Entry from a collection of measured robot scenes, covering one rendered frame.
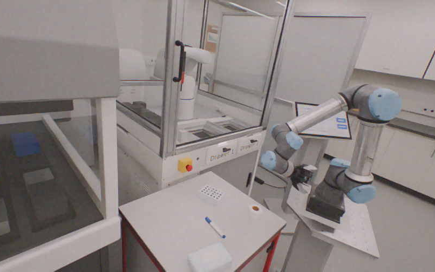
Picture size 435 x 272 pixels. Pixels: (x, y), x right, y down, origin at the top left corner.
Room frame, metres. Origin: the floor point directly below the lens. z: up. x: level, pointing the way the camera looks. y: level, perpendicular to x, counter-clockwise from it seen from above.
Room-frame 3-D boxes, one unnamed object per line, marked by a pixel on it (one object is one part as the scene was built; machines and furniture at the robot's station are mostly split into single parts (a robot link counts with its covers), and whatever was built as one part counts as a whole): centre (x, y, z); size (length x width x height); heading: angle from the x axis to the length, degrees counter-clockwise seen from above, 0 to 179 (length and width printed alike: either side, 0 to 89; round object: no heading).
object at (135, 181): (1.75, 0.28, 0.40); 1.03 x 0.95 x 0.80; 138
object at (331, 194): (1.08, -0.67, 0.90); 0.15 x 0.15 x 0.10
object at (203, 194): (1.03, -0.02, 0.78); 0.12 x 0.08 x 0.04; 65
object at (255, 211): (0.94, -0.25, 0.78); 0.07 x 0.07 x 0.04
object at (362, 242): (1.07, -0.69, 0.70); 0.45 x 0.44 x 0.12; 67
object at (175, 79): (1.06, 0.23, 1.45); 0.05 x 0.03 x 0.19; 48
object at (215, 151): (1.39, -0.05, 0.87); 0.29 x 0.02 x 0.11; 138
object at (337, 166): (1.07, -0.68, 1.02); 0.13 x 0.12 x 0.14; 7
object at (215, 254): (0.62, -0.04, 0.78); 0.15 x 0.10 x 0.04; 125
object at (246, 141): (1.63, -0.25, 0.87); 0.29 x 0.02 x 0.11; 138
